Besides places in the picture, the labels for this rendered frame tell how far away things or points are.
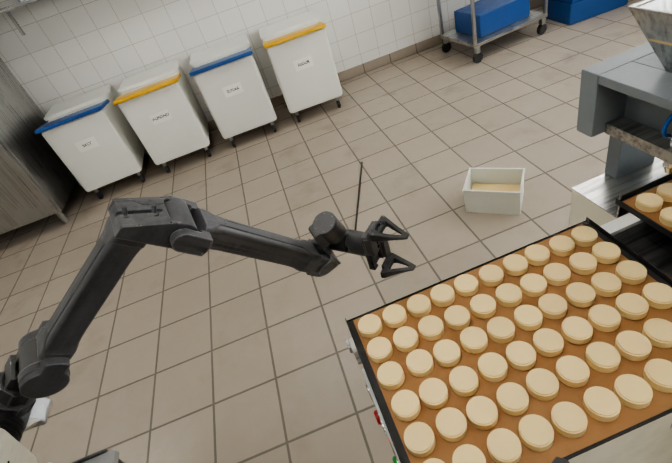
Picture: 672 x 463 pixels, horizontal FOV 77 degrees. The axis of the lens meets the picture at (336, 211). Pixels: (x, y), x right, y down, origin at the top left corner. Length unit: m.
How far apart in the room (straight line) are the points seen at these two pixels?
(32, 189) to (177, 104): 1.30
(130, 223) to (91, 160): 3.43
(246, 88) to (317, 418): 2.74
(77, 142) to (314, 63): 2.07
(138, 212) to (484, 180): 2.16
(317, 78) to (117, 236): 3.29
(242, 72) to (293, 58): 0.44
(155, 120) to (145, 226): 3.21
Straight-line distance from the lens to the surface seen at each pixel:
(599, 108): 1.17
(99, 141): 4.08
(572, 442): 0.82
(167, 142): 4.00
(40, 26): 4.57
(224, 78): 3.79
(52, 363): 0.94
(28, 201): 4.18
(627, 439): 1.03
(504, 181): 2.63
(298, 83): 3.88
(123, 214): 0.77
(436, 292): 0.95
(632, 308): 0.95
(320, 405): 1.95
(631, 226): 1.15
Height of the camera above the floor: 1.66
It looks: 37 degrees down
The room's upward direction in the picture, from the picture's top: 19 degrees counter-clockwise
